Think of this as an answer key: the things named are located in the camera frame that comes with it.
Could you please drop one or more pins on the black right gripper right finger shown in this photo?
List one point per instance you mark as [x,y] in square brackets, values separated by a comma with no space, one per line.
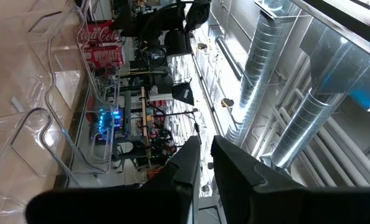
[235,186]

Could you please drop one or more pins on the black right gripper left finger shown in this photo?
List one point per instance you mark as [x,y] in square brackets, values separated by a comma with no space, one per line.
[178,186]

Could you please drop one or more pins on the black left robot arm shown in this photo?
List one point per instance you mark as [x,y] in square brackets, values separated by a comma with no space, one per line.
[160,21]

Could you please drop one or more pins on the black light stand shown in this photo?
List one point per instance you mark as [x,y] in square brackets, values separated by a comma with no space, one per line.
[175,113]

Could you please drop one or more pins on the wooden workbench board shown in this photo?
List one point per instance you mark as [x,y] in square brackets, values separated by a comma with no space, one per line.
[145,118]

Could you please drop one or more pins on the black softbox light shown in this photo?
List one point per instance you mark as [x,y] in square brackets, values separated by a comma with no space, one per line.
[183,93]

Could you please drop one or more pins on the blue lit computer case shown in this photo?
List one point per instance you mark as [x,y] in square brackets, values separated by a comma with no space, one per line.
[108,123]

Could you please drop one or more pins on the white ceiling pipe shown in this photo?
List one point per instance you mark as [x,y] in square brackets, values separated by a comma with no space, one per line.
[344,160]
[359,152]

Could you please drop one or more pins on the clear plastic bin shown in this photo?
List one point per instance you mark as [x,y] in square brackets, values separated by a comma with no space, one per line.
[57,40]
[66,90]
[63,161]

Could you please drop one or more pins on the short spiral metal duct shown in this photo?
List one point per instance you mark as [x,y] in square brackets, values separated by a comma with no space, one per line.
[303,130]

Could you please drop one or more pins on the long spiral metal duct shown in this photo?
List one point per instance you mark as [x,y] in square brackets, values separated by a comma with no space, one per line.
[256,77]

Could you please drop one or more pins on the shiny rectangular metal duct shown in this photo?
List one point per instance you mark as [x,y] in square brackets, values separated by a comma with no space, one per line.
[344,59]

